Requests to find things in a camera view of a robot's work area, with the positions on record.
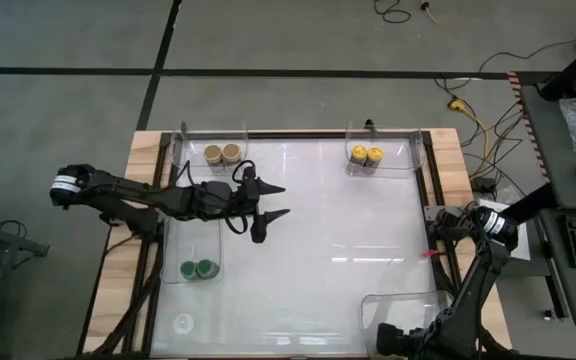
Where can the green lid spice jar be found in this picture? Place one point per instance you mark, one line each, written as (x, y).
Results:
(207, 269)
(188, 270)

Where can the tan lid spice jar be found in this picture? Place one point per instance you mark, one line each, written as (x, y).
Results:
(213, 154)
(231, 153)

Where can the clear plastic bin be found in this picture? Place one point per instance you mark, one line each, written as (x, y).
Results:
(398, 157)
(188, 150)
(190, 245)
(398, 310)

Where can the black power adapter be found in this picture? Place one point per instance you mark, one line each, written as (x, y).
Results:
(483, 185)

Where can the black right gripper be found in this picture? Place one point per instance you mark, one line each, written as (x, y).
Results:
(420, 340)

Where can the yellow lid spice jar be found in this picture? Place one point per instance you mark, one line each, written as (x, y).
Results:
(359, 154)
(374, 156)

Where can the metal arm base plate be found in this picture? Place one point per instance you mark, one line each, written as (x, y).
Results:
(433, 215)

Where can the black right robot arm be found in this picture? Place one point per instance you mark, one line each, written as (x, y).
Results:
(488, 260)

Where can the small red tag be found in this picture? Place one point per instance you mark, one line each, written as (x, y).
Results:
(430, 253)

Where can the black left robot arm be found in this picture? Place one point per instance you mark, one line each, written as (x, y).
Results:
(133, 192)

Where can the grey metal cart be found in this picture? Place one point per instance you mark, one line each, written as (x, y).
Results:
(13, 242)

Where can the small black clamp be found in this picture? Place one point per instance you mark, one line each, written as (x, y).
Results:
(369, 124)

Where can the small clear round object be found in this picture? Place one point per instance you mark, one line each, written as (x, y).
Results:
(184, 324)

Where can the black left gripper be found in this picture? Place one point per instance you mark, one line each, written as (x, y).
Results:
(244, 205)

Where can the grey desk with striped edge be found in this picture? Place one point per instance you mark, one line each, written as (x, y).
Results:
(558, 165)

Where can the small grey clamp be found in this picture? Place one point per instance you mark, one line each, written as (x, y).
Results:
(184, 127)

